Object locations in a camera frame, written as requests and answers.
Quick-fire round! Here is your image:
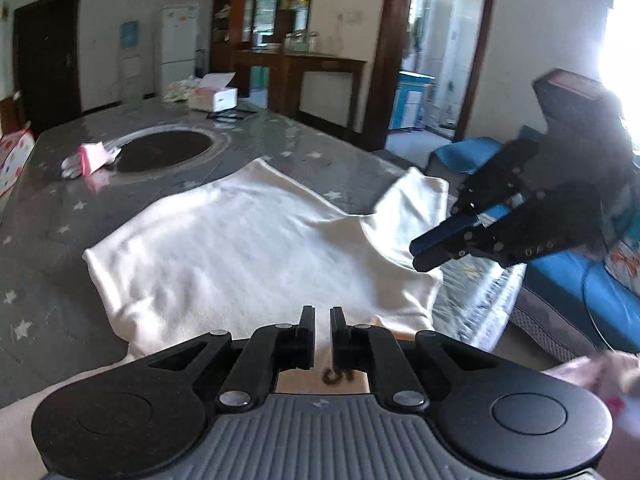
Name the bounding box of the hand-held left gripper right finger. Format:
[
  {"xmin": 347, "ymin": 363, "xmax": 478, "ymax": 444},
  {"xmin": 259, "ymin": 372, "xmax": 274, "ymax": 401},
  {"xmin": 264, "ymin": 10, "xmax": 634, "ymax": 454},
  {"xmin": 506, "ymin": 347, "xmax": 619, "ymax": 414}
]
[{"xmin": 329, "ymin": 306, "xmax": 483, "ymax": 409}]

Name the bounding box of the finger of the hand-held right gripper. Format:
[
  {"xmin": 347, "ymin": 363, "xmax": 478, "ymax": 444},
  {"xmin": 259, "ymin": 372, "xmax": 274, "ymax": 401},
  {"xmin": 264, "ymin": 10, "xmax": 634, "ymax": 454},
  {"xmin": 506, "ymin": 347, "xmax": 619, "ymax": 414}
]
[
  {"xmin": 450, "ymin": 139, "xmax": 542, "ymax": 219},
  {"xmin": 409, "ymin": 199, "xmax": 567, "ymax": 272}
]

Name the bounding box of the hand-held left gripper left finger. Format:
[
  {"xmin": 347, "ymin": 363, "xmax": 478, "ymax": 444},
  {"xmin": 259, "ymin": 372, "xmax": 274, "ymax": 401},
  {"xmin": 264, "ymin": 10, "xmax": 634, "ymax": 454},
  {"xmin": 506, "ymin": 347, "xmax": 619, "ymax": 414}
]
[{"xmin": 145, "ymin": 306, "xmax": 317, "ymax": 409}]

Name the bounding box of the white garment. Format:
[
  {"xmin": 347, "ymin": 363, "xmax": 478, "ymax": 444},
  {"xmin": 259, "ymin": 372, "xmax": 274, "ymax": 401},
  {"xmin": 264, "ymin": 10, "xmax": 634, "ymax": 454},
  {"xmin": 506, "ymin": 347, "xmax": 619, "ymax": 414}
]
[{"xmin": 0, "ymin": 157, "xmax": 449, "ymax": 480}]

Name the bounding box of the blue and white cabinet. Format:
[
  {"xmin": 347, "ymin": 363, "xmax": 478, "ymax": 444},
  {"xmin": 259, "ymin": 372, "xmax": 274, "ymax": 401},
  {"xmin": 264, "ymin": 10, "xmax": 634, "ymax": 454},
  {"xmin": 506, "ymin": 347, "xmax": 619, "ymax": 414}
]
[{"xmin": 390, "ymin": 71, "xmax": 436, "ymax": 133}]

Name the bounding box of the printed cushion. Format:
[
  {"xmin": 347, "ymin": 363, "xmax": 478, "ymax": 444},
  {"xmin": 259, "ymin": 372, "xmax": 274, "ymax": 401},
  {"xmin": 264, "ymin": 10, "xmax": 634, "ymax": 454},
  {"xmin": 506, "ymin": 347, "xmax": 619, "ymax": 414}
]
[{"xmin": 602, "ymin": 237, "xmax": 640, "ymax": 297}]

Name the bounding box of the blue sofa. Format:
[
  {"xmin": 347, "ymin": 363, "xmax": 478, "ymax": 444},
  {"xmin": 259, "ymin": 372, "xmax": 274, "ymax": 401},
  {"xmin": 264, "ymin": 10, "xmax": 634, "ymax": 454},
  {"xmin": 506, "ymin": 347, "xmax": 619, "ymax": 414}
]
[{"xmin": 427, "ymin": 125, "xmax": 640, "ymax": 363}]

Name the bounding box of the grey star-print tablecloth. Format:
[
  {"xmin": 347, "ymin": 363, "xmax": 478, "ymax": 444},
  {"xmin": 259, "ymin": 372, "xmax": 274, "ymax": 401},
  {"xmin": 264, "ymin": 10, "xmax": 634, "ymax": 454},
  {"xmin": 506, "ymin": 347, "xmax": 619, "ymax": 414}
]
[{"xmin": 0, "ymin": 95, "xmax": 531, "ymax": 411}]

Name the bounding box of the wooden console table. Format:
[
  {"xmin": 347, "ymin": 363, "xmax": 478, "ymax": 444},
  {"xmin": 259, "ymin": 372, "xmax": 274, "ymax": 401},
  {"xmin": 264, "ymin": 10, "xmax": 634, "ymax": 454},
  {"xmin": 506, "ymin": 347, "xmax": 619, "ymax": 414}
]
[{"xmin": 232, "ymin": 49, "xmax": 368, "ymax": 134}]

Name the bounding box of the round black table inset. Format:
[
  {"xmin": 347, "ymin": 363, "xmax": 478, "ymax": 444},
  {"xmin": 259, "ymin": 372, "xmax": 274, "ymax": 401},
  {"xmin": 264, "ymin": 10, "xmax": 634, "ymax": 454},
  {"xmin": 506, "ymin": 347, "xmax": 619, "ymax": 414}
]
[{"xmin": 115, "ymin": 127, "xmax": 226, "ymax": 173}]

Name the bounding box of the white and pink tissue box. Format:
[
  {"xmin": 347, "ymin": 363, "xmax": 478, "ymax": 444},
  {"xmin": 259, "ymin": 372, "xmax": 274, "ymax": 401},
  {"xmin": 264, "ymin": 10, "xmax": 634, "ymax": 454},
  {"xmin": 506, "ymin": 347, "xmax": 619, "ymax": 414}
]
[{"xmin": 187, "ymin": 72, "xmax": 238, "ymax": 112}]

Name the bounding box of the floral cloth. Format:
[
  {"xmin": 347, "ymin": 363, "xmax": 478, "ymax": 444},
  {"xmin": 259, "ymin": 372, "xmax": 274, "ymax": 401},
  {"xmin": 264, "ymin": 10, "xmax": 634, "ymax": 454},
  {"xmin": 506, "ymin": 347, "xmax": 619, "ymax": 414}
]
[{"xmin": 165, "ymin": 77, "xmax": 206, "ymax": 104}]

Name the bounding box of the pink and white cloth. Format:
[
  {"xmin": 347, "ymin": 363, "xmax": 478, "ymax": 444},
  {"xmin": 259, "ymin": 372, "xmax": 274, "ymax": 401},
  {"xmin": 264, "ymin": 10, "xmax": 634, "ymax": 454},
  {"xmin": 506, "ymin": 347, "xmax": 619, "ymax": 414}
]
[{"xmin": 61, "ymin": 142, "xmax": 122, "ymax": 179}]

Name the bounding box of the wooden display cabinet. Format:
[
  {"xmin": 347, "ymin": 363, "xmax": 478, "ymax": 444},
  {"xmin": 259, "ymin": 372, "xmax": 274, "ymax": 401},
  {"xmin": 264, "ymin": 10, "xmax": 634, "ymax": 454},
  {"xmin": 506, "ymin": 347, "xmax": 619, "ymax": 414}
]
[{"xmin": 210, "ymin": 0, "xmax": 317, "ymax": 98}]

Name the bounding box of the white fridge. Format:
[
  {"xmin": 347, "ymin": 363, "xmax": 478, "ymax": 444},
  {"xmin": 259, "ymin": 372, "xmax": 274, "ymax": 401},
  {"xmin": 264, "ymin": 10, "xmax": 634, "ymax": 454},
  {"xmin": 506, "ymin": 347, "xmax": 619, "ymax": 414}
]
[{"xmin": 160, "ymin": 4, "xmax": 200, "ymax": 98}]

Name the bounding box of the water dispenser with blue bottle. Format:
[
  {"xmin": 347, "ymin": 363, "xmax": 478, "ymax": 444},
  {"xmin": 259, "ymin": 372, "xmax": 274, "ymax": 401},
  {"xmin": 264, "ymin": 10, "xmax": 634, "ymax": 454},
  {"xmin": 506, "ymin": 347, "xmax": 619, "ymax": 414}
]
[{"xmin": 119, "ymin": 20, "xmax": 144, "ymax": 103}]

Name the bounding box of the pink dotted fabric cover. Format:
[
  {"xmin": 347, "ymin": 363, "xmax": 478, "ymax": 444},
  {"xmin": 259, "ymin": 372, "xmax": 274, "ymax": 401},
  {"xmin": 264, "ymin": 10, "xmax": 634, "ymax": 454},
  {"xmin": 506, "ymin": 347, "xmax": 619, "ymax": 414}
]
[{"xmin": 0, "ymin": 127, "xmax": 37, "ymax": 197}]

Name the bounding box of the small wooden cabinet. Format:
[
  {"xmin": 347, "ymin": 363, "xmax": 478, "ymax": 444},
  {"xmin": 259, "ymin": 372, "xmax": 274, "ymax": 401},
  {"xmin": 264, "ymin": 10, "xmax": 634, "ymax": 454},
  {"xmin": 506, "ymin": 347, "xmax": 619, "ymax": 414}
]
[{"xmin": 0, "ymin": 91, "xmax": 26, "ymax": 133}]

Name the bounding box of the dark wooden door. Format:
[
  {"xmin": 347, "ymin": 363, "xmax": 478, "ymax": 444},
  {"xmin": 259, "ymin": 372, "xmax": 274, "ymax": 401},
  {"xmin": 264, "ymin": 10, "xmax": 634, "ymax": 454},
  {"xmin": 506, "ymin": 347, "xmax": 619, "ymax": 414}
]
[{"xmin": 12, "ymin": 0, "xmax": 83, "ymax": 136}]

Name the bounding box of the wooden doorway frame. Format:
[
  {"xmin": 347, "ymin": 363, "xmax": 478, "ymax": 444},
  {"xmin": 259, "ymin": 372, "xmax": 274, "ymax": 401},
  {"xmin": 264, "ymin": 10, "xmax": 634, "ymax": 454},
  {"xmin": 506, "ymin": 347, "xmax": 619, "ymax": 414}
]
[{"xmin": 362, "ymin": 0, "xmax": 499, "ymax": 152}]

